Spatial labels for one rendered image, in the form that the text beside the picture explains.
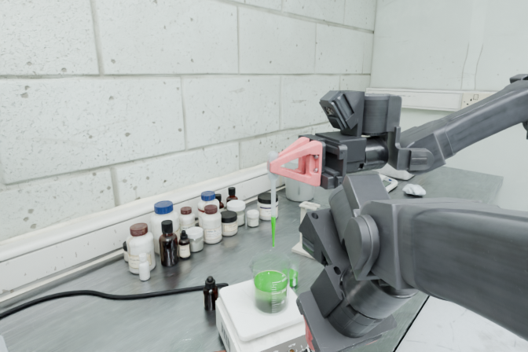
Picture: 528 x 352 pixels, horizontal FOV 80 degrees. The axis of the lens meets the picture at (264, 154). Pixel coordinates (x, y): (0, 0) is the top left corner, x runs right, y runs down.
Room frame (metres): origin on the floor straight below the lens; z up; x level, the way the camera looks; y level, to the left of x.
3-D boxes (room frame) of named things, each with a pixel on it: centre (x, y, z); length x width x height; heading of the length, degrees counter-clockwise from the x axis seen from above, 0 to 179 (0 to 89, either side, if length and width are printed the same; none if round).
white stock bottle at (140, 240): (0.67, 0.29, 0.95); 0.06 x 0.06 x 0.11
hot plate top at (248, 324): (0.45, 0.00, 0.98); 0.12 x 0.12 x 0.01; 24
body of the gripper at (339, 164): (0.49, -0.11, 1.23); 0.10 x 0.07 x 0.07; 24
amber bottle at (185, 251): (0.72, 0.20, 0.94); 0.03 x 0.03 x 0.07
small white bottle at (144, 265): (0.63, 0.27, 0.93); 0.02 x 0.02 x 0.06
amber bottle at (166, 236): (0.70, 0.23, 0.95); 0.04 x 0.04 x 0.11
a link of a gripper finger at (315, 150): (0.47, -0.05, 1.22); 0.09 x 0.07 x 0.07; 114
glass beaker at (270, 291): (0.44, -0.01, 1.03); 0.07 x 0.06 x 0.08; 115
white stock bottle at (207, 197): (0.87, 0.17, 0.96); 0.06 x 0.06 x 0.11
